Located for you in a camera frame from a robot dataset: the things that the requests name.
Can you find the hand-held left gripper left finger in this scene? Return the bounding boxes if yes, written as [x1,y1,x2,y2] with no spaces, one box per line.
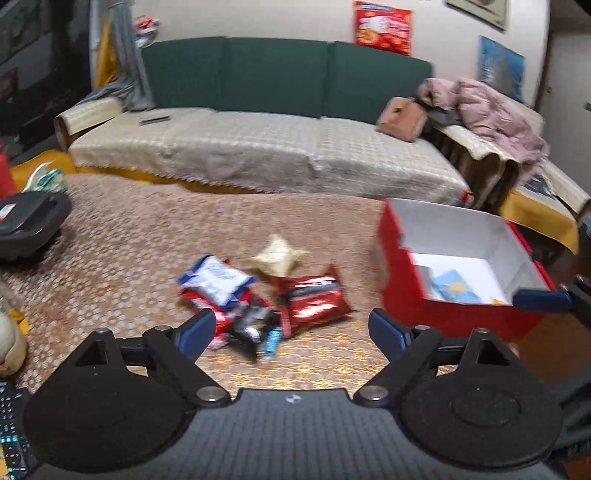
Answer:
[69,308,230,409]

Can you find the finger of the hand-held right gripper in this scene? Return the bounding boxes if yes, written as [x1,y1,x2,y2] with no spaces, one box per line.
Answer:
[512,287,574,314]

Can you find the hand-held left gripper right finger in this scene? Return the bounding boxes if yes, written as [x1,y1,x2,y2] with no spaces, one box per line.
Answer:
[353,308,515,408]

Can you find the red checked snack packet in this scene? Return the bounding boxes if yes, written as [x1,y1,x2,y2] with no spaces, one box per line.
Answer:
[179,288,274,352]

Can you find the red cardboard box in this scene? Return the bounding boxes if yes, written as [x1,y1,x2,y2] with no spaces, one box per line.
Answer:
[375,198,556,343]

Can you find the black snack packet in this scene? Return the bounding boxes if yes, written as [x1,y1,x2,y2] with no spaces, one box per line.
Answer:
[230,305,280,359]

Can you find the blue and white snack packet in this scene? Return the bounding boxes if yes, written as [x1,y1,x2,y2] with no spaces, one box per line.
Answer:
[178,255,257,309]

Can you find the red and brown snack packet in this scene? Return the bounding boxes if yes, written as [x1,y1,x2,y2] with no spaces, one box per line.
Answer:
[271,265,355,339]

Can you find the light blue snack packet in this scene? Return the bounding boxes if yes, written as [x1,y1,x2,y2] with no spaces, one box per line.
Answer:
[431,270,482,304]

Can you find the cream snack packet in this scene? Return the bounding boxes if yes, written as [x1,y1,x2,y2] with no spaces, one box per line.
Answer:
[244,233,310,278]

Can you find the yellow cloth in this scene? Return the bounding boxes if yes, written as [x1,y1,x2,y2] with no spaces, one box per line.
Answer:
[500,184,581,256]

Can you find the gold patterned tablecloth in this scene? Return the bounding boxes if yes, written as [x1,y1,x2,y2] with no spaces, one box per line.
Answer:
[0,173,522,398]

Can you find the wooden side sofa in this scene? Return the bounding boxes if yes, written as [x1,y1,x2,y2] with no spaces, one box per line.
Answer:
[431,99,591,266]

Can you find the beige jug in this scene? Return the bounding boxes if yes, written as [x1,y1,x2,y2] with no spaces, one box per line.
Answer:
[0,313,29,376]

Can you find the beige sofa cover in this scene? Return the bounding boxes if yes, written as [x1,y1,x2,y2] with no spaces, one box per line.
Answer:
[54,97,472,206]

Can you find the pink padded jacket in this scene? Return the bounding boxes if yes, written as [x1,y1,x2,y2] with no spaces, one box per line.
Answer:
[414,77,551,165]

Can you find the black tabletop appliance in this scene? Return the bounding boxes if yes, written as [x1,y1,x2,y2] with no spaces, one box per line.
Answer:
[0,191,73,262]

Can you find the brown bag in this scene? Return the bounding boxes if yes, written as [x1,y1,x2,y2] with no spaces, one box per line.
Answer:
[376,96,428,143]

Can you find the black remote control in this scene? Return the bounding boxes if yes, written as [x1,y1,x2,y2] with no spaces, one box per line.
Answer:
[0,380,38,480]

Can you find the green and white packet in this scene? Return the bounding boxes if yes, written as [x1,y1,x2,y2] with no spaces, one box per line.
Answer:
[24,161,68,195]

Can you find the red water bottle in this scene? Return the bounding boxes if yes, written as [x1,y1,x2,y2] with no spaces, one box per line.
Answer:
[0,142,20,200]

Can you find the green sofa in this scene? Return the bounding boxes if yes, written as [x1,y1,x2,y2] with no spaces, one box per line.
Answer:
[140,37,435,126]

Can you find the grey curtain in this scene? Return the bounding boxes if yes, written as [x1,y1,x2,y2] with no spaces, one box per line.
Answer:
[89,0,156,112]

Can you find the red printed cushion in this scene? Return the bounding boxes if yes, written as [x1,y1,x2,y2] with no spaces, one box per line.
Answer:
[353,0,413,57]

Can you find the plush toy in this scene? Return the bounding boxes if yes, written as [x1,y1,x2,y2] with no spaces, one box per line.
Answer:
[133,15,161,48]

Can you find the dark glass cabinet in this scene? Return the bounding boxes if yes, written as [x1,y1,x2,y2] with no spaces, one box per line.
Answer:
[0,0,95,160]

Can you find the blue wall poster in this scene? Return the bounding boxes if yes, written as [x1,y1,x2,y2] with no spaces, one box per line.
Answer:
[477,35,527,104]

